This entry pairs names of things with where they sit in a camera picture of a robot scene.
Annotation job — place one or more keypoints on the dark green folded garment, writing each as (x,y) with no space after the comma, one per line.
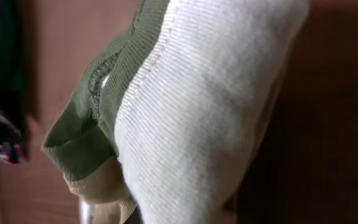
(12,74)

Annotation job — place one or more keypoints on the white and tan t-shirt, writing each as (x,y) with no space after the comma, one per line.
(172,112)

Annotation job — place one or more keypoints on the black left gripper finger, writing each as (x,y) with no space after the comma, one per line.
(135,217)

